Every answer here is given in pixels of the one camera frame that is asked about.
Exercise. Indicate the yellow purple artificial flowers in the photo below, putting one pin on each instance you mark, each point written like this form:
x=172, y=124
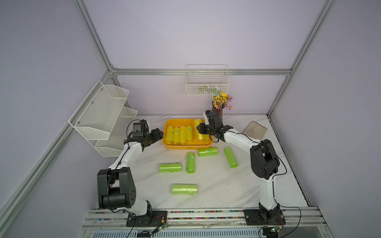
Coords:
x=222, y=101

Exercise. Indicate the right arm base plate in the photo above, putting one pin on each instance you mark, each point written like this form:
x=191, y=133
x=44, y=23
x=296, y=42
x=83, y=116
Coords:
x=262, y=217

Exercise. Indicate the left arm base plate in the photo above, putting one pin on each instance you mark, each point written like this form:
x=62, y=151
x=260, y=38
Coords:
x=151, y=219

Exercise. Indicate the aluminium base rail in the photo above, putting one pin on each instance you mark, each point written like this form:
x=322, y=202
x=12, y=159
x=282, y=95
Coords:
x=204, y=218

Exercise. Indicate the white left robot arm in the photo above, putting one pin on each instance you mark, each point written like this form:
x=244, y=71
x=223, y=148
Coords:
x=115, y=185

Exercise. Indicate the white wire wall basket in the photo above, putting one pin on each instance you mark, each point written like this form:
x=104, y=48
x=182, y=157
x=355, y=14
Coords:
x=207, y=79

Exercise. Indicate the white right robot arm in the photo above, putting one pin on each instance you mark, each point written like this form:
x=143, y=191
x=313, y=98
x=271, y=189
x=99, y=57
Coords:
x=263, y=158

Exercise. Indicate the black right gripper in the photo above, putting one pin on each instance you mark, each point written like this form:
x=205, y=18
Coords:
x=201, y=130

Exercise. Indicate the white mesh lower shelf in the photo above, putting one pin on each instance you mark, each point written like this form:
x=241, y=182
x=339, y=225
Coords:
x=114, y=145

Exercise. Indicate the light green trash bag roll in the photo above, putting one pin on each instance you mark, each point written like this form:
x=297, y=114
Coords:
x=184, y=189

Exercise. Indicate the orange plastic storage box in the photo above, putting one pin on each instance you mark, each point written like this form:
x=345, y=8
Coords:
x=194, y=145

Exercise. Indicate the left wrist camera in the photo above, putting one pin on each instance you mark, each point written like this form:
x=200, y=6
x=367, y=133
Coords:
x=140, y=129

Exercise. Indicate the aluminium corner frame post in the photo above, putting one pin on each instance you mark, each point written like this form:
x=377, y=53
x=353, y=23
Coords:
x=316, y=27

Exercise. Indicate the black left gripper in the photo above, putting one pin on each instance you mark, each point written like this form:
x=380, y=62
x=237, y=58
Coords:
x=157, y=135

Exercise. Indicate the yellow trash bag roll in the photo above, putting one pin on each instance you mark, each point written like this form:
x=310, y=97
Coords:
x=206, y=137
x=189, y=133
x=183, y=135
x=196, y=123
x=176, y=136
x=169, y=134

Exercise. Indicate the cream work glove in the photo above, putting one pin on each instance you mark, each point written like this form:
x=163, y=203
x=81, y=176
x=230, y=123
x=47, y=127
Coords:
x=255, y=130

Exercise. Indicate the purple glass vase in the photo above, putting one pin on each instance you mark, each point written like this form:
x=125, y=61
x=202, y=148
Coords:
x=218, y=111

